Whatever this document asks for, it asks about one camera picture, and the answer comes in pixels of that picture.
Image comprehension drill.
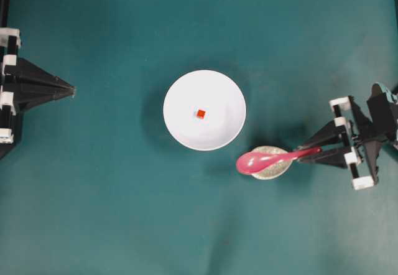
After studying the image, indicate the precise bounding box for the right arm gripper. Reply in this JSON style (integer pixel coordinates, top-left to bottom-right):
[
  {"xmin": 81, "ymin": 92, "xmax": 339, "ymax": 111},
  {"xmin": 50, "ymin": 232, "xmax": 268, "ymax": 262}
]
[{"xmin": 296, "ymin": 96, "xmax": 381, "ymax": 190}]

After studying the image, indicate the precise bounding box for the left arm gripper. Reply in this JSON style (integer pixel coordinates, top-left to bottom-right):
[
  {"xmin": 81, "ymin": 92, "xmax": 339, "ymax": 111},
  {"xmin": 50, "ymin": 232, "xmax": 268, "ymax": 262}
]
[{"xmin": 1, "ymin": 27, "xmax": 75, "ymax": 159}]

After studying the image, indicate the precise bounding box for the red plastic soup spoon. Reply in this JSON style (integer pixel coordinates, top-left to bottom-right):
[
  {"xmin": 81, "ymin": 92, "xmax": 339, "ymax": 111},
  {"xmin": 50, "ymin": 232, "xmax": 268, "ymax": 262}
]
[{"xmin": 236, "ymin": 147, "xmax": 322, "ymax": 175}]

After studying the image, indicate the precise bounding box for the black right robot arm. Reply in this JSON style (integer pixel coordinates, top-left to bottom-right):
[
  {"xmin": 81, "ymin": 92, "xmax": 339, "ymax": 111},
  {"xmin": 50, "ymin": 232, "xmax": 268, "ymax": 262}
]
[{"xmin": 297, "ymin": 82, "xmax": 397, "ymax": 190}]

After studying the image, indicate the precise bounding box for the white ceramic bowl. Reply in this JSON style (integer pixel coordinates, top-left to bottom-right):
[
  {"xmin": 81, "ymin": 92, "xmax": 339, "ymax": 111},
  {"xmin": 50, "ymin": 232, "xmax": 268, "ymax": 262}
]
[{"xmin": 163, "ymin": 70, "xmax": 246, "ymax": 151}]

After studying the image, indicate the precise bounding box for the small crackle-glaze cup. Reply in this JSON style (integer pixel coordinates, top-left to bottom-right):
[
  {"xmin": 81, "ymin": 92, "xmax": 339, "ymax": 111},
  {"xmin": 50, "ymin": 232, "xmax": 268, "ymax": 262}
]
[{"xmin": 250, "ymin": 145, "xmax": 293, "ymax": 181}]

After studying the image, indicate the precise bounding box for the black frame rail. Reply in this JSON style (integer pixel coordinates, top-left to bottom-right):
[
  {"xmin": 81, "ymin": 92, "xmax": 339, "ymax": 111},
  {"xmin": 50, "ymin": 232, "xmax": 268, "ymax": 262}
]
[{"xmin": 0, "ymin": 0, "xmax": 13, "ymax": 29}]

